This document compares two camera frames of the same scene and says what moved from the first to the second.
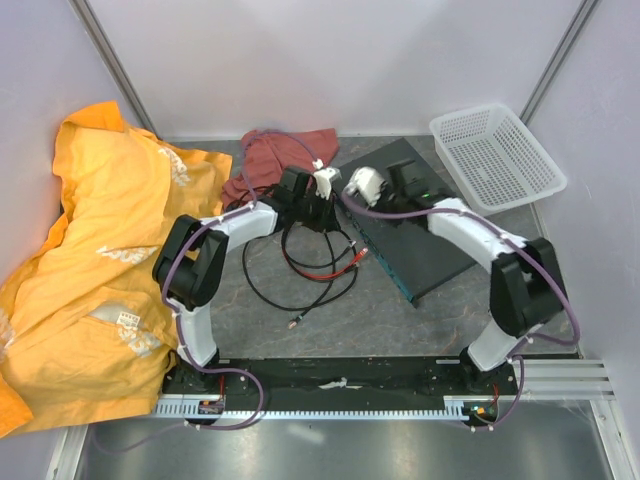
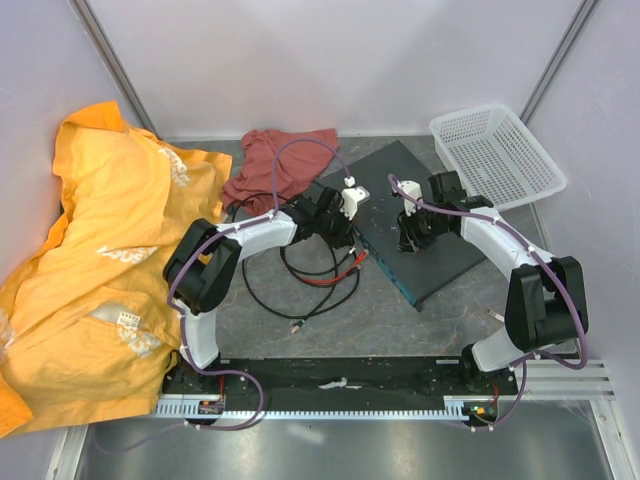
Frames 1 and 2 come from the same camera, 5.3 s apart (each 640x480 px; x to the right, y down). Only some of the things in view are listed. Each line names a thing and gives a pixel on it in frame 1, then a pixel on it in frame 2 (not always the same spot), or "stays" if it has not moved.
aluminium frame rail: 563,380 stays
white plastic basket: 494,160 stays
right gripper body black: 390,201 -> 422,228
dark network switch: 418,256 stays
